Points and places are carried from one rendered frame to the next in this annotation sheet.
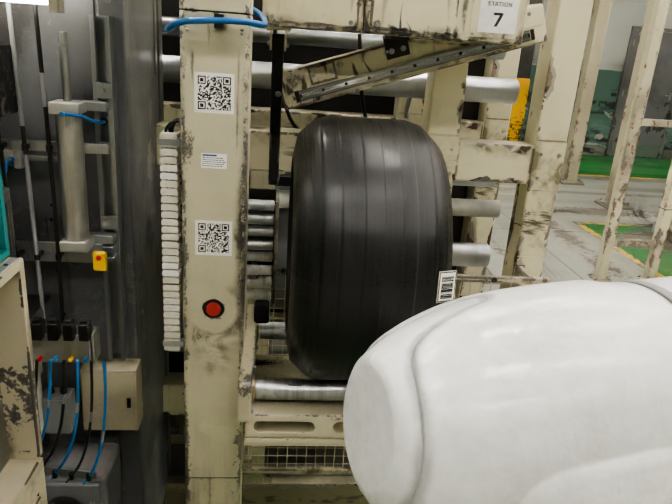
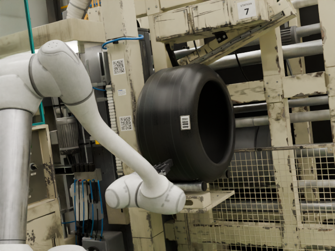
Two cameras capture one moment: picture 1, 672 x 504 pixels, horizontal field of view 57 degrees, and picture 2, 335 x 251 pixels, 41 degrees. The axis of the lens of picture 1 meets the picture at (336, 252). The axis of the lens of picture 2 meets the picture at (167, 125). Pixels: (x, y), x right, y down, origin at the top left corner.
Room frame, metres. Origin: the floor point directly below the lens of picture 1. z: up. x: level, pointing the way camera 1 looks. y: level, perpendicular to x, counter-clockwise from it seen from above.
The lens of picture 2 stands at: (-0.49, -1.29, 1.30)
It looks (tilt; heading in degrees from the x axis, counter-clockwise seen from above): 3 degrees down; 37
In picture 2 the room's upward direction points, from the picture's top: 7 degrees counter-clockwise
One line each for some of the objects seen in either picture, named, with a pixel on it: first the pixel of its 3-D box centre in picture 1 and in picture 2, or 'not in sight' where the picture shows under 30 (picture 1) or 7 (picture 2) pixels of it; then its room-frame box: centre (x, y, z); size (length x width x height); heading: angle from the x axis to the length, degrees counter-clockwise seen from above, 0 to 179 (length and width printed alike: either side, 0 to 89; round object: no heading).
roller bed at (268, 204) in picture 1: (242, 244); not in sight; (1.67, 0.27, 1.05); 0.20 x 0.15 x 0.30; 96
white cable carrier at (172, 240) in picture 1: (174, 244); (117, 129); (1.23, 0.34, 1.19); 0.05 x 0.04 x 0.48; 6
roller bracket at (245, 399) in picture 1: (250, 356); not in sight; (1.30, 0.18, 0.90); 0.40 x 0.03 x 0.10; 6
